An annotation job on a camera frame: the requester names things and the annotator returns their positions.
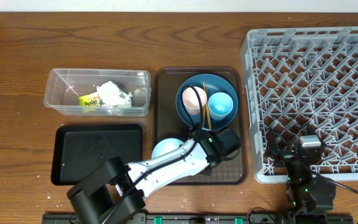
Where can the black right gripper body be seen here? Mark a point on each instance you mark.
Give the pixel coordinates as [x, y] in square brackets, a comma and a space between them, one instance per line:
[286, 157]

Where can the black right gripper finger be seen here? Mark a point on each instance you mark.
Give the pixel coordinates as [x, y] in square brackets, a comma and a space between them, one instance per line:
[272, 148]
[310, 131]

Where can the white tissue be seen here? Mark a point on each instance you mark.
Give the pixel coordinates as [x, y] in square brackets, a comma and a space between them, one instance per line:
[126, 99]
[110, 94]

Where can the yellow snack wrapper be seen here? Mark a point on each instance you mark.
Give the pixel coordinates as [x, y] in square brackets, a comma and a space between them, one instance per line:
[90, 100]

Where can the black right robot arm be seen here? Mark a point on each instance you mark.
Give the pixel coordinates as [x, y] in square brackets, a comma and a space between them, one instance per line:
[312, 196]

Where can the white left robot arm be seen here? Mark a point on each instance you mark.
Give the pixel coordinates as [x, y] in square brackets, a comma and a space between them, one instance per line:
[114, 192]

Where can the grey dishwasher rack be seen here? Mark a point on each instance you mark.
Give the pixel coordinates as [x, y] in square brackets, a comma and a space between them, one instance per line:
[298, 77]

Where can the light blue cup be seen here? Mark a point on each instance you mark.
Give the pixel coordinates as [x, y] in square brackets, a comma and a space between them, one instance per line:
[220, 105]

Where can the dark blue plate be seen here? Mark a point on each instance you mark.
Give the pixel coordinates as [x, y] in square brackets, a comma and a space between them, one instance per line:
[215, 85]

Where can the pink cup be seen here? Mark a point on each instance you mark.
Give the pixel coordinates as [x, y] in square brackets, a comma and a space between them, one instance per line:
[191, 102]

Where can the wooden chopstick left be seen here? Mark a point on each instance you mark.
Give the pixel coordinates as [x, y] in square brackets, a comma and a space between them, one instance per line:
[206, 104]

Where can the brown serving tray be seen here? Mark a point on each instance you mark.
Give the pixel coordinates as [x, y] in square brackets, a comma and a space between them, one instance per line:
[168, 124]

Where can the light blue rice bowl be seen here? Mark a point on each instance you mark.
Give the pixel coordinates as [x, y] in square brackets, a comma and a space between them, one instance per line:
[165, 146]

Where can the black tray bin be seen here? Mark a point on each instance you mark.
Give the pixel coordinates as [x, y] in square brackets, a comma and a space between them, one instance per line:
[80, 149]

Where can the clear plastic bin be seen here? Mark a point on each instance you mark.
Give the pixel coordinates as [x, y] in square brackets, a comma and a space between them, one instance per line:
[65, 85]

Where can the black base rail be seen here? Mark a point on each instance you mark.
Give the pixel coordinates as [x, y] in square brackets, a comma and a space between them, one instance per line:
[143, 218]

